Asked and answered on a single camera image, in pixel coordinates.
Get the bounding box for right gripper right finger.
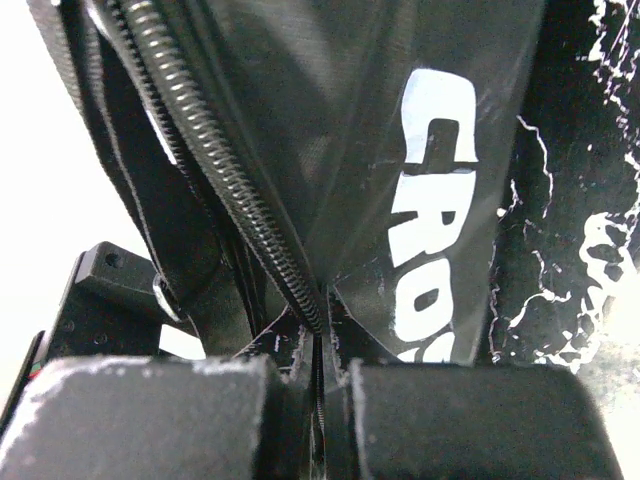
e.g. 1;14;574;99
322;287;626;480

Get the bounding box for black Crossway racket bag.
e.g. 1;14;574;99
27;0;546;366

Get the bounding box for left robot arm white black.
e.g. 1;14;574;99
1;242;204;431

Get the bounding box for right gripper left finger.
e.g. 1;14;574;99
0;307;314;480

